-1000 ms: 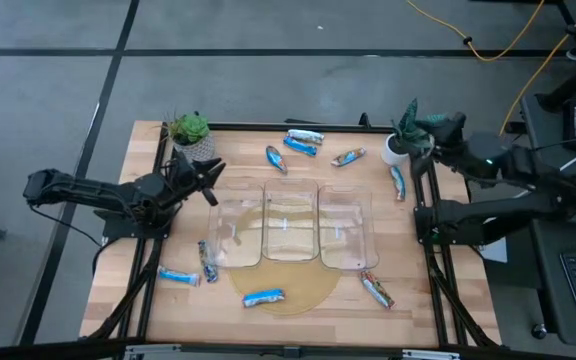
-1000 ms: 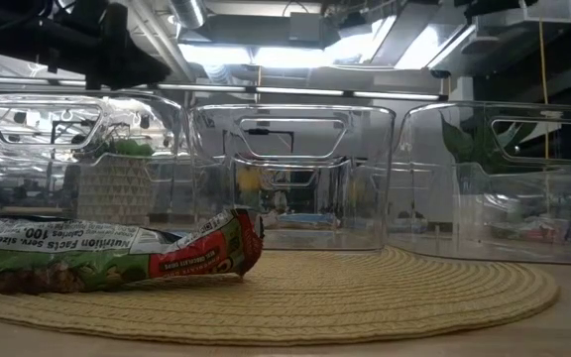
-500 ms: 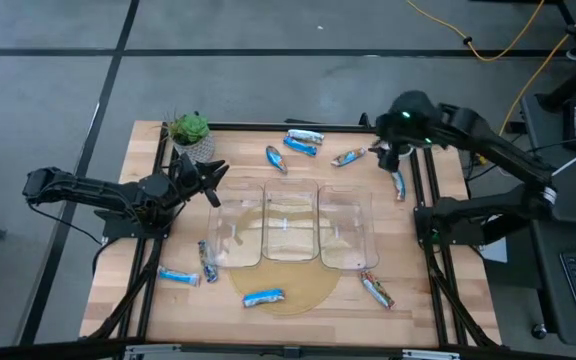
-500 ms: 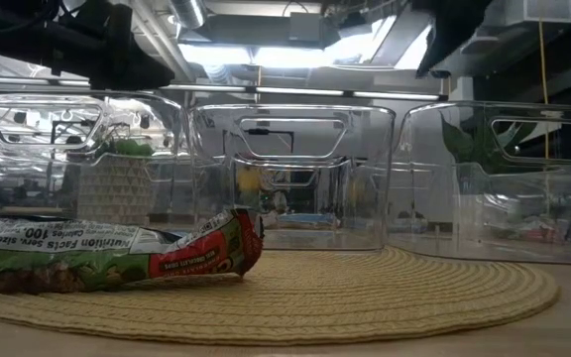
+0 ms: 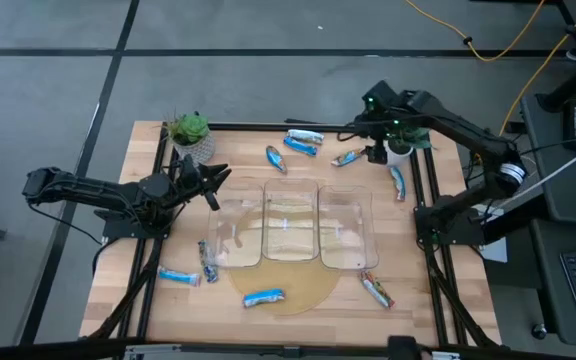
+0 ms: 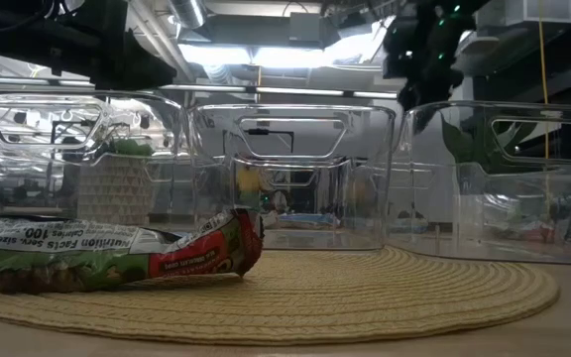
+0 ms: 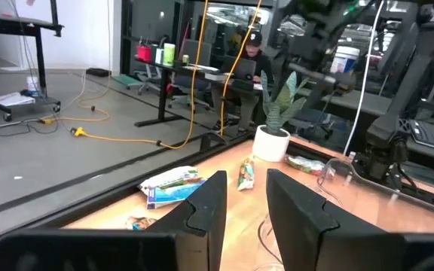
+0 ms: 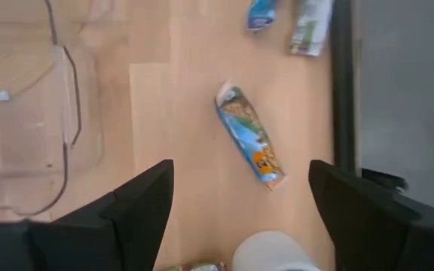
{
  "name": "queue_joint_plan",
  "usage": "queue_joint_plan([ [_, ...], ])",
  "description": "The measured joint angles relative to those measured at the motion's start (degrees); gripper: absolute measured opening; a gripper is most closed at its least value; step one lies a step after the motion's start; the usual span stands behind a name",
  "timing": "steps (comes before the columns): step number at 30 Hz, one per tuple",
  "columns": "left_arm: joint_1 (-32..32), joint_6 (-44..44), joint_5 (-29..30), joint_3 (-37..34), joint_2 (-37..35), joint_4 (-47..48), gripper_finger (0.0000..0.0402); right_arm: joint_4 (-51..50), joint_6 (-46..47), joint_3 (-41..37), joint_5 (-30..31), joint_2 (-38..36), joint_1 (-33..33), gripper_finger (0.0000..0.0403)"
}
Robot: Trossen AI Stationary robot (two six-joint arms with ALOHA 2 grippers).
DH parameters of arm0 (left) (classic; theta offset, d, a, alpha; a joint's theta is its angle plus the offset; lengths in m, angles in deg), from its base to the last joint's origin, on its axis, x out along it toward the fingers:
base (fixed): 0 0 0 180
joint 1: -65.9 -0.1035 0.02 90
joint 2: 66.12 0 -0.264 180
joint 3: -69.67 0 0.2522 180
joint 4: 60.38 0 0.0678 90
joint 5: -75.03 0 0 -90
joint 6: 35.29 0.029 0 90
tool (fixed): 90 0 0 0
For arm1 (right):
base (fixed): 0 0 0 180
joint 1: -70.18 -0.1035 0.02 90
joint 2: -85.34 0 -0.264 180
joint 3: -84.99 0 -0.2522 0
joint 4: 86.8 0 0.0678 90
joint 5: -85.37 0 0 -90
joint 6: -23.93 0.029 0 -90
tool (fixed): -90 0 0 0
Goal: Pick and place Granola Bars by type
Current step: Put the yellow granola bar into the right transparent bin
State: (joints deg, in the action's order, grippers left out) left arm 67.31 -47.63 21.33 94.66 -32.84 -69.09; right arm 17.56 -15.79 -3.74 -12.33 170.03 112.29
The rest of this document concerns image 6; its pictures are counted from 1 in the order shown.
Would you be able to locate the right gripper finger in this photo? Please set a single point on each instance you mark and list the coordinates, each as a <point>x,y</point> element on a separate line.
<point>422,94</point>

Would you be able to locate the round woven straw placemat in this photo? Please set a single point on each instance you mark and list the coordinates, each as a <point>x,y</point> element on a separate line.
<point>340,297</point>

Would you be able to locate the white ceiling vent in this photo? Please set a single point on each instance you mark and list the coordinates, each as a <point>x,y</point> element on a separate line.
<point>523,11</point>

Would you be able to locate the snake plant in white pot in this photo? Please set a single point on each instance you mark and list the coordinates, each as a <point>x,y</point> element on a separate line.
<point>464,144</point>

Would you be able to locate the succulent in patterned pot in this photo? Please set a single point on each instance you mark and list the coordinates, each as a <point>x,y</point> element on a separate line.
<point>117,188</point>

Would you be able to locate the silver ventilation duct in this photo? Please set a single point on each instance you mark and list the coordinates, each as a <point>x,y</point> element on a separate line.
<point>189,12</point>

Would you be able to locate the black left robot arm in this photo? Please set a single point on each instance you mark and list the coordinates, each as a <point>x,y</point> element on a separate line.
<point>8,30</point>

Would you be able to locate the green red snack bag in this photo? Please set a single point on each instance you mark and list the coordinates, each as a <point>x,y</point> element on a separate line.
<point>92,258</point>

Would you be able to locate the bright ceiling light panel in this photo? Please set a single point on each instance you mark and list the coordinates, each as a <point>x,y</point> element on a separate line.
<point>246,55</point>

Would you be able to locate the white ceiling disc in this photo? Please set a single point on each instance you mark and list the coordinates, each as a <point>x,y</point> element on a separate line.
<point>479,44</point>

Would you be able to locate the clear plastic bin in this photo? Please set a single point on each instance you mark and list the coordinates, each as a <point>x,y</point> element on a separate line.
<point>166,149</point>
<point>365,149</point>
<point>464,223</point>

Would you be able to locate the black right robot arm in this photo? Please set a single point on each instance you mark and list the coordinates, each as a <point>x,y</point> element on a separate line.
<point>459,12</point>

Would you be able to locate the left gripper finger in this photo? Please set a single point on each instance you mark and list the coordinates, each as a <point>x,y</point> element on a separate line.
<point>132,72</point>

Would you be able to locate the linear ceiling light strip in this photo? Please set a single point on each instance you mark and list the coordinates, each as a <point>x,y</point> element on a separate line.
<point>295,91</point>

